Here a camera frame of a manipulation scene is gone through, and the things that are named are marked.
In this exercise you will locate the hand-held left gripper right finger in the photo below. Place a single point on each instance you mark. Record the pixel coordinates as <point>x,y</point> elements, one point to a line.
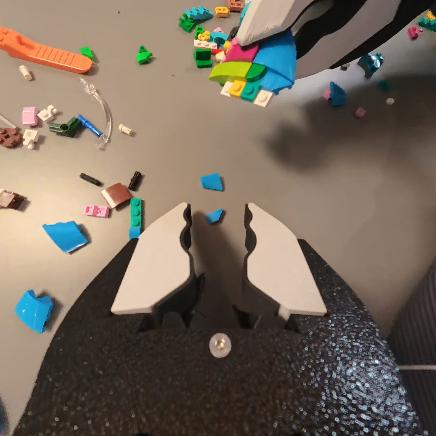
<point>282,269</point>

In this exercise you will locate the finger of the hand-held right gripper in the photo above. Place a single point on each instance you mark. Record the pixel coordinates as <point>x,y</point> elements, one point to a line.
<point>344,37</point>
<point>269,20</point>

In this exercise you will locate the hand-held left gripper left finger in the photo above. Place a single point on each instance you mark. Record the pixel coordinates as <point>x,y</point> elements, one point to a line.
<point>160,265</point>

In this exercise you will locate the multicoloured lego assembly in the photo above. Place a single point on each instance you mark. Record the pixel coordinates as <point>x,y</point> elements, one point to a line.
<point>272,61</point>

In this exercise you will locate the small blue lego wedge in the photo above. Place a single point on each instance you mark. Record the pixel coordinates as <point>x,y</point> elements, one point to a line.
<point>214,216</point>

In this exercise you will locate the blue curved lego piece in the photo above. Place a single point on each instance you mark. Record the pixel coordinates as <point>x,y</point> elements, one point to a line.
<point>338,95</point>
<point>66,235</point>
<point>211,182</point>
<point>34,310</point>

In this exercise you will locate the dark blue lego claw piece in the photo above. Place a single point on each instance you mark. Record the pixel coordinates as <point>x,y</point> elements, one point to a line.
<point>369,63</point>

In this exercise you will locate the small blue lego piece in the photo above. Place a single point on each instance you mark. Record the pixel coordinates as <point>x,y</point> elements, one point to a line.
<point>134,233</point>

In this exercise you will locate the green lego plate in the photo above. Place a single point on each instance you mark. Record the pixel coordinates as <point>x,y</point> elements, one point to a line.
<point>136,213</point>

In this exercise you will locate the small pink lego piece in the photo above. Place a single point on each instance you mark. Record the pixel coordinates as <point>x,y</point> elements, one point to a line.
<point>326,94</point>
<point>360,112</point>

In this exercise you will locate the teal lego piece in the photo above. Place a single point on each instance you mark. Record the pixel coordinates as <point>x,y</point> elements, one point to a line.
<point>427,23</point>
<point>384,85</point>

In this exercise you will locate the magenta lego piece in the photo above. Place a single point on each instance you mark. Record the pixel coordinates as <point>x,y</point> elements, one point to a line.
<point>414,32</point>

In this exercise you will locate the pile of small lego pieces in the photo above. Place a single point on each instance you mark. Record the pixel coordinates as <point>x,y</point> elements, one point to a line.
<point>202,56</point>

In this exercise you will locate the brown curved lego slope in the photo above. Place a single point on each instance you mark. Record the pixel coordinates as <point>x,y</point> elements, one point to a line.
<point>117,194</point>

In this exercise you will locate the pink lego plate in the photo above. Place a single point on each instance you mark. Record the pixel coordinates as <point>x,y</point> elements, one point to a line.
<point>97,210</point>

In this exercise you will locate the black lego pin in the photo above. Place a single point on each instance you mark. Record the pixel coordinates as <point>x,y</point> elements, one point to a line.
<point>90,179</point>
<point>134,180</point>

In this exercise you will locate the green lego leaf piece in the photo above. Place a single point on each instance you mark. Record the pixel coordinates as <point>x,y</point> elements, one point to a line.
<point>144,55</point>

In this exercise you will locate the transparent curved lego bar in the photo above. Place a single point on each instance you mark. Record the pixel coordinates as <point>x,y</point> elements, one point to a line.
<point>102,141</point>

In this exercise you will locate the white lego pin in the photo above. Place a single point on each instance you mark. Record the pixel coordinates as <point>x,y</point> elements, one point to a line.
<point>25,72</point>
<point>125,129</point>

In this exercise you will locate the brown lego brick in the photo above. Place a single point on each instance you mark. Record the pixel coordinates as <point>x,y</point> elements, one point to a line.
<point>17,202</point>

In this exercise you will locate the blue lego pin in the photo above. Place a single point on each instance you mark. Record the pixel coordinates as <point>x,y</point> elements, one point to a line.
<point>89,125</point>

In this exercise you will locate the dark green lego connector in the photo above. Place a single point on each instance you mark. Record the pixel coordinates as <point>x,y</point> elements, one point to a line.
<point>66,127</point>

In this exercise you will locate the white lego clip piece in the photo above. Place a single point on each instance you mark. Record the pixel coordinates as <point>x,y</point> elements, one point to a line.
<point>30,138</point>
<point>4,199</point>
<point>47,113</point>

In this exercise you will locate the small green lego slope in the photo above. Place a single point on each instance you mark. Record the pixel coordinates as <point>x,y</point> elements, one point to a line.
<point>87,52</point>

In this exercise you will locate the pink lego tile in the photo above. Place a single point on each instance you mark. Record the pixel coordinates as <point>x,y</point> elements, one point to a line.
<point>30,115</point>

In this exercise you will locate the brown round lego plate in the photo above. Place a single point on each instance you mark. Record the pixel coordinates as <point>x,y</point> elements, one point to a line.
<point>8,137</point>

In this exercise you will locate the thin grey lego rod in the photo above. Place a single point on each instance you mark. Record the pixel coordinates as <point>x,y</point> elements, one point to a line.
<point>5,120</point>

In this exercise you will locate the orange lego brick separator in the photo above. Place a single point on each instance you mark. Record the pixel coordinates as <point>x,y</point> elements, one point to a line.
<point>51,54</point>

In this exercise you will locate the grey ribbed sweater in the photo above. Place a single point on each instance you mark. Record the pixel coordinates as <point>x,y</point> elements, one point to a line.
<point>415,323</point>

